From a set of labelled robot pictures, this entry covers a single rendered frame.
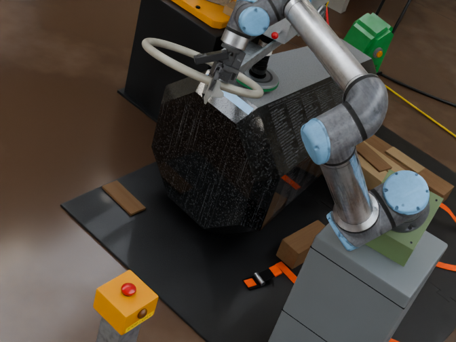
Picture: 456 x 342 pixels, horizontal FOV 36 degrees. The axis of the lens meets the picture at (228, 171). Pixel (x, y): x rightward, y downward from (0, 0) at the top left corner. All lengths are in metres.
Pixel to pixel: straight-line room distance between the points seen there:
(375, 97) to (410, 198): 0.58
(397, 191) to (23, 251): 1.84
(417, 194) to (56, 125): 2.44
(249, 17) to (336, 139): 0.58
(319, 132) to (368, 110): 0.13
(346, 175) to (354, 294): 0.77
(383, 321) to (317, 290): 0.27
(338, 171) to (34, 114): 2.64
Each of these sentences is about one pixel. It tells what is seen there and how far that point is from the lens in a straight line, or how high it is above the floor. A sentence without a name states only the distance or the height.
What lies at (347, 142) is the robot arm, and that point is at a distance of 1.84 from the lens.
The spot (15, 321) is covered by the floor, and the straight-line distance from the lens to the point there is 3.17.
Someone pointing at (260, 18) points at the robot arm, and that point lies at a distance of 2.23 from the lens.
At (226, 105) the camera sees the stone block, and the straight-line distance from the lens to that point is 3.25.
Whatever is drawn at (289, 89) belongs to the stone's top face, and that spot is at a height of 0.83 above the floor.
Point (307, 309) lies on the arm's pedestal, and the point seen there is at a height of 0.51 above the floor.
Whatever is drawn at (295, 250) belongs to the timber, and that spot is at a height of 0.13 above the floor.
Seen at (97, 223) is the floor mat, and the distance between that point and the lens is 3.59.
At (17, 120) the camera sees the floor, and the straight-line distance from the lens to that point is 4.21.
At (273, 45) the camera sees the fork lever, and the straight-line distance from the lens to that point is 3.14.
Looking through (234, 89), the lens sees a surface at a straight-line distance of 2.44.
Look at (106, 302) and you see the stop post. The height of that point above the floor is 1.06.
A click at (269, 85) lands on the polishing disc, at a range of 3.27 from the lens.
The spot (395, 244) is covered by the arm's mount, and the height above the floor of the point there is 0.92.
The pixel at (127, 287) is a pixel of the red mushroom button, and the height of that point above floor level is 1.10.
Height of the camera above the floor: 2.50
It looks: 37 degrees down
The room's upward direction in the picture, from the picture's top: 18 degrees clockwise
